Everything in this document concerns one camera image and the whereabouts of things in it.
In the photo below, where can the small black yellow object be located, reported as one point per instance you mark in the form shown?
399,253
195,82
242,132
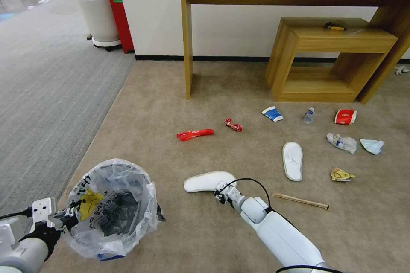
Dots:
334,26

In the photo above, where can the clear plastic bottle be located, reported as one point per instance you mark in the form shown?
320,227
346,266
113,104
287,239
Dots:
309,116

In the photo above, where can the crumpled red wrapper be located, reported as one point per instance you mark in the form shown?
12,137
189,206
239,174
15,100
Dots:
233,125

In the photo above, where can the blue face mask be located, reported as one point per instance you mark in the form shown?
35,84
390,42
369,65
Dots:
371,146

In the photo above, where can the crumpled clear plastic bag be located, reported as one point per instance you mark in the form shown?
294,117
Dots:
342,142

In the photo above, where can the blue white paper cup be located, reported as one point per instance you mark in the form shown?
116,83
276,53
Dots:
273,114

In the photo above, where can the red cabinet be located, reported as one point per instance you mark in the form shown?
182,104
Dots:
123,20

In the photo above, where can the wheeled pot base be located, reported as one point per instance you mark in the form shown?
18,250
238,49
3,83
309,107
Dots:
107,43

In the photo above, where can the paper-sleeved chopsticks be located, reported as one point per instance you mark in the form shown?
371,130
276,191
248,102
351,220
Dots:
301,201

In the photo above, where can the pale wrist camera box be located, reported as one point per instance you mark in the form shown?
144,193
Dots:
42,209

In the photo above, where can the long red snack wrapper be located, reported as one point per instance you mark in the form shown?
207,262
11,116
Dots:
194,134

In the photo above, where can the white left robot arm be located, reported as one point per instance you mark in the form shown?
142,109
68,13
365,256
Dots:
22,250

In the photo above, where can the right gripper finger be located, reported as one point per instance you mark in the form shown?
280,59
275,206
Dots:
221,186
217,197

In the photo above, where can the low wooden shelf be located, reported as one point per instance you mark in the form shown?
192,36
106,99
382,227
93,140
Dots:
320,39

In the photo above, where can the red white snack bag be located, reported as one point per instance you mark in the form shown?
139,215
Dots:
345,117

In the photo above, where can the white plug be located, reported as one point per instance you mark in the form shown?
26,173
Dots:
402,69

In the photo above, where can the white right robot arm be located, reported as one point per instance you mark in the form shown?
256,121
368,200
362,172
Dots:
278,231

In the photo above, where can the trash bin with clear bag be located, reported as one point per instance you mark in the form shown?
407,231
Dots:
112,209

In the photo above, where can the white slipper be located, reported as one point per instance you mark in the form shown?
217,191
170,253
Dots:
205,181
292,161

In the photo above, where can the white plant pot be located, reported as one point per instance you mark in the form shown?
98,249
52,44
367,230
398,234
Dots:
99,18

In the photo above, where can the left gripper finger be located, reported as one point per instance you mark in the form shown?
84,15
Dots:
65,213
69,224

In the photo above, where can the crumpled yellow wrapper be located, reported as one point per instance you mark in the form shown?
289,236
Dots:
341,174

